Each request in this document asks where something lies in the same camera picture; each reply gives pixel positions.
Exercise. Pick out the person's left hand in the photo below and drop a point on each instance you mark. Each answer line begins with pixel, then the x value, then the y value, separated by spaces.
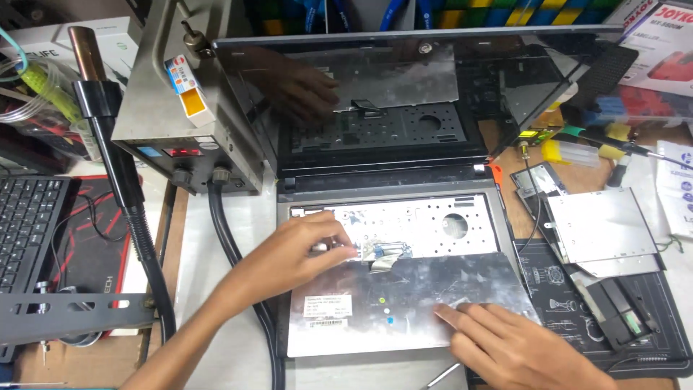
pixel 292 254

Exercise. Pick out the person's right hand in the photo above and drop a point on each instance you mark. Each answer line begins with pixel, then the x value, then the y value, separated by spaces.
pixel 514 352

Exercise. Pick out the person's left fingers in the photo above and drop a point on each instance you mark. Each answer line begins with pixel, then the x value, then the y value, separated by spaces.
pixel 333 238

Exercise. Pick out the silver-backed laptop keyboard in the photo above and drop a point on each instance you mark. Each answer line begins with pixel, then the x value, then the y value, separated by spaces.
pixel 411 303

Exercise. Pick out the grey open laptop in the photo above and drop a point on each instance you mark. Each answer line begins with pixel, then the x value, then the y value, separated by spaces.
pixel 422 108

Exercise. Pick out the orange pry tool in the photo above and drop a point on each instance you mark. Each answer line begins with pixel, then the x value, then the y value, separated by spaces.
pixel 496 176

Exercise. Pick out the thin metal tool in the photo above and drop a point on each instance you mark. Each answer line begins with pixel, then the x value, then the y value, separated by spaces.
pixel 444 375

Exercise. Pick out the small white orange box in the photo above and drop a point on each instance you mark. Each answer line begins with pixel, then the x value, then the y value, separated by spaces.
pixel 189 89

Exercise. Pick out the small silver drive caddy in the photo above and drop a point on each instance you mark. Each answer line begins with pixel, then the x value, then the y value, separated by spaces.
pixel 538 179

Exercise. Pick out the grey hot air rework station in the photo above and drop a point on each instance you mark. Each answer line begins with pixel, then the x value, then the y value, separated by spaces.
pixel 162 108

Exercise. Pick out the black hot air gun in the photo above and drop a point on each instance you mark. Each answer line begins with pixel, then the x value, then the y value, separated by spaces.
pixel 116 146

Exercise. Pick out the black printed work mat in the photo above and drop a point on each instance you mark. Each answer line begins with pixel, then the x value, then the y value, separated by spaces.
pixel 557 309

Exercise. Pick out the red black mouse pad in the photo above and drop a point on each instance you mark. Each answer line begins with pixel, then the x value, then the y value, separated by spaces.
pixel 97 244

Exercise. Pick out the colourful shelf of bins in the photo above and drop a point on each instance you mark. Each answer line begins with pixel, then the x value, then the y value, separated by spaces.
pixel 433 13

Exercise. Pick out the clear yellow plastic case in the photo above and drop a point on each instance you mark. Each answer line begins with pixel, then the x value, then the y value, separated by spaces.
pixel 568 153

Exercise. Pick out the silver optical drive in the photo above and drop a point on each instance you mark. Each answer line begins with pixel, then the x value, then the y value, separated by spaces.
pixel 601 227

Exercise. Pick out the white cardboard box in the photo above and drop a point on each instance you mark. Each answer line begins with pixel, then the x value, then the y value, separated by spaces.
pixel 116 46

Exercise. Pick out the black grey screwdriver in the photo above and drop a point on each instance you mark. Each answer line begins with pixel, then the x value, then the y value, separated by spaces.
pixel 618 170

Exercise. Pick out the black plastic laptop cover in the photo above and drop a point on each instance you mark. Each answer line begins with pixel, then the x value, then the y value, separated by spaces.
pixel 617 314

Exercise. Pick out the black desktop keyboard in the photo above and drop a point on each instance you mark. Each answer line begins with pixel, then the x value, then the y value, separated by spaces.
pixel 27 227

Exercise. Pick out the clear bag with green parts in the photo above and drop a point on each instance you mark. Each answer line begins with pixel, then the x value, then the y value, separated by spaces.
pixel 48 103

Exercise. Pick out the white printed plastic packet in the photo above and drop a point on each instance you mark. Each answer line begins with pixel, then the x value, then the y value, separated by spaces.
pixel 677 184

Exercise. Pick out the red white product box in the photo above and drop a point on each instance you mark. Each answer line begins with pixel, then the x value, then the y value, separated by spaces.
pixel 663 49

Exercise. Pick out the grey slotted metal bracket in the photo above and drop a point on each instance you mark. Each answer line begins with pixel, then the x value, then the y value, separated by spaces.
pixel 70 314

